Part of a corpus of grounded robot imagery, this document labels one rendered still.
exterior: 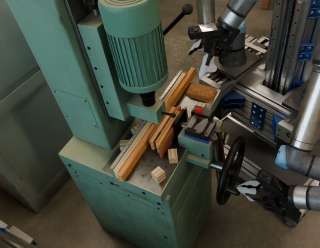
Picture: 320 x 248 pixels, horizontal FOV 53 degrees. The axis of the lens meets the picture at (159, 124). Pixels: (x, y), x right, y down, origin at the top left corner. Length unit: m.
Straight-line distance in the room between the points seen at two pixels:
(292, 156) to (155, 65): 0.53
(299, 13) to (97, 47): 0.87
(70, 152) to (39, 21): 0.64
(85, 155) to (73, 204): 0.90
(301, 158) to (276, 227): 1.06
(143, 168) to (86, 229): 1.06
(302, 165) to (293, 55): 0.68
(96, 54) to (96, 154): 0.53
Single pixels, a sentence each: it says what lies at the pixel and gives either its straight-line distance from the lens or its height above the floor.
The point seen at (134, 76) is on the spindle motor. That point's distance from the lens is 1.04.
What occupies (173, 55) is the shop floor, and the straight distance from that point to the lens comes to 3.27.
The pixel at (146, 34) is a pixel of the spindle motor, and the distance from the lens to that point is 0.96.
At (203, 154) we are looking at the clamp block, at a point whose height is 0.90.
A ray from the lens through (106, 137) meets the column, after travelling 1.39.
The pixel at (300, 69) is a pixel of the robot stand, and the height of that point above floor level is 0.83.
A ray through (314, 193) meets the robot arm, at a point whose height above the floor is 1.01.
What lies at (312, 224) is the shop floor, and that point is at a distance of 2.20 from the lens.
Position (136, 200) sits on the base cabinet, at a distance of 1.44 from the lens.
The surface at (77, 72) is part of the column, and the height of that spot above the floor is 1.25.
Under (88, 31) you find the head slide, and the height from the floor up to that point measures 1.40.
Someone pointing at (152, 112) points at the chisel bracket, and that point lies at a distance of 1.21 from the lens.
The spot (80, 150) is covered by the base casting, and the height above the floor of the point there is 0.80.
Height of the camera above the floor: 1.92
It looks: 47 degrees down
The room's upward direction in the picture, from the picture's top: 10 degrees counter-clockwise
